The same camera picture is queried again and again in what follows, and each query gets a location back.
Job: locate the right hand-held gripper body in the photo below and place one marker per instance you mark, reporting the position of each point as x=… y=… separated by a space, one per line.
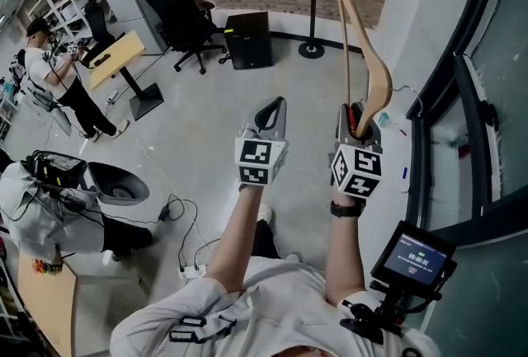
x=359 y=165

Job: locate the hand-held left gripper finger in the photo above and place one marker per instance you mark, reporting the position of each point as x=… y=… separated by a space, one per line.
x=282 y=110
x=266 y=107

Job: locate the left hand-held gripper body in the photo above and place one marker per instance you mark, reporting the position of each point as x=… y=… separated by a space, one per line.
x=257 y=159

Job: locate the wooden hanger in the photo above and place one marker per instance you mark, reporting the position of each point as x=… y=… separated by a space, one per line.
x=373 y=62

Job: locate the person's left forearm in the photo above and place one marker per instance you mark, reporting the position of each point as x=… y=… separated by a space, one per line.
x=235 y=240

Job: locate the person's right forearm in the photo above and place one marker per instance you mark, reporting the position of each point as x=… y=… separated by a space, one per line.
x=344 y=256

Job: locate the black wristwatch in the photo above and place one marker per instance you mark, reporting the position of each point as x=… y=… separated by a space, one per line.
x=346 y=209

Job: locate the person's white shoe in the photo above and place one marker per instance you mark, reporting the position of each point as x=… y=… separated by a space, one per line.
x=265 y=213

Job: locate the black computer tower case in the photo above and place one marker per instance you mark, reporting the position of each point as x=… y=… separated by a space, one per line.
x=249 y=40

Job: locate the person's black trousers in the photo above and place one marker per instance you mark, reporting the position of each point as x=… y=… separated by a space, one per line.
x=266 y=240

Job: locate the black power adapter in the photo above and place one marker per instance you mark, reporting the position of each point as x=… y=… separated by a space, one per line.
x=163 y=213

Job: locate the small black monitor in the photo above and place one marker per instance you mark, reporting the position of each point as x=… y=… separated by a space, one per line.
x=414 y=260

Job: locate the white power strip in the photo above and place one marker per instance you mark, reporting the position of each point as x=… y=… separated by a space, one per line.
x=191 y=273
x=112 y=96

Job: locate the person's white shirt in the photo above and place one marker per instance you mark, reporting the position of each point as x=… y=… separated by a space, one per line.
x=268 y=306

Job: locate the wooden standing desk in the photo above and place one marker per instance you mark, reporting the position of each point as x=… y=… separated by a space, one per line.
x=119 y=52

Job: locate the small black device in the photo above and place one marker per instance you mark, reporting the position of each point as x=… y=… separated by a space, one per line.
x=102 y=60

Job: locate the slim black office chair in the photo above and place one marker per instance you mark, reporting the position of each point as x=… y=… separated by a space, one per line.
x=97 y=23

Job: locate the black backpack rig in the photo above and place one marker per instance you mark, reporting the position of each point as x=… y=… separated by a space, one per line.
x=53 y=172

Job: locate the light wooden table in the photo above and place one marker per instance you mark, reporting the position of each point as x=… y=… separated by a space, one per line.
x=45 y=306

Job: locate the black glass door frame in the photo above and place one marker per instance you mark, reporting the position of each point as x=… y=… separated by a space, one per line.
x=466 y=100

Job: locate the black monitor mount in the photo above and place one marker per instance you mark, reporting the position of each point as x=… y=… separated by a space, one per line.
x=387 y=310

